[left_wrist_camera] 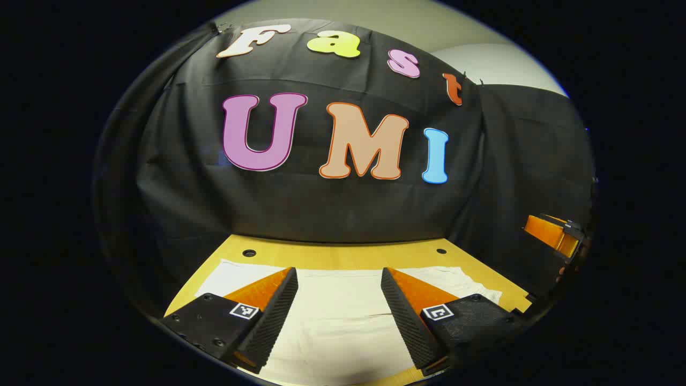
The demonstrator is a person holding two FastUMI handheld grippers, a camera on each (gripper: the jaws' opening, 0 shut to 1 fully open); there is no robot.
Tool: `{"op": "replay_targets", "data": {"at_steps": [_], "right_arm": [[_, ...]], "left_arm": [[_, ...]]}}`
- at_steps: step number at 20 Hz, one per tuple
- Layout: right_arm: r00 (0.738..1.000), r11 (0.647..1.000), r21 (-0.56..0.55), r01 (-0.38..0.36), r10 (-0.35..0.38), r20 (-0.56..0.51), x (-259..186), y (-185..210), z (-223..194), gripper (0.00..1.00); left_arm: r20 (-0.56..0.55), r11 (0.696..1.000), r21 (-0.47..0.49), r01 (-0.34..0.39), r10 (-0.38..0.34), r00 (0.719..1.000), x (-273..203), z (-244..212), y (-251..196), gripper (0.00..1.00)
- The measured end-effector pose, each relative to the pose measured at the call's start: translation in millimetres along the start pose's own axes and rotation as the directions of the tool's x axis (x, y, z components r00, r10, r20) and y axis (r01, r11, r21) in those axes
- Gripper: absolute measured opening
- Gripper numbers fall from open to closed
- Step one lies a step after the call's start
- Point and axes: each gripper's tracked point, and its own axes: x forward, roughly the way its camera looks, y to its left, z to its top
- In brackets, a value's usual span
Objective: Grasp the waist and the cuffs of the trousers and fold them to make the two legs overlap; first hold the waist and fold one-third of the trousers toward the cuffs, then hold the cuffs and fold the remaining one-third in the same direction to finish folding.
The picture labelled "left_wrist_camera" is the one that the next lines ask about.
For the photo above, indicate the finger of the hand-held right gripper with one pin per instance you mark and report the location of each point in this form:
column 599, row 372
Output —
column 544, row 230

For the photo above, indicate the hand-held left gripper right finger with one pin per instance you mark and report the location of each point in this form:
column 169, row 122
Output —
column 407, row 319

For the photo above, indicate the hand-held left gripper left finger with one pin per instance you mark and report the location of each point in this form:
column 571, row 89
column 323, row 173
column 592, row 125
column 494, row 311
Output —
column 273, row 316

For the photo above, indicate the white jeans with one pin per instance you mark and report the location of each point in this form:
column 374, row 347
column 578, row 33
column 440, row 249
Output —
column 337, row 316

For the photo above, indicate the black backdrop cloth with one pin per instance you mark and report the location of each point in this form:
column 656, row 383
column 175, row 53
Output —
column 332, row 209

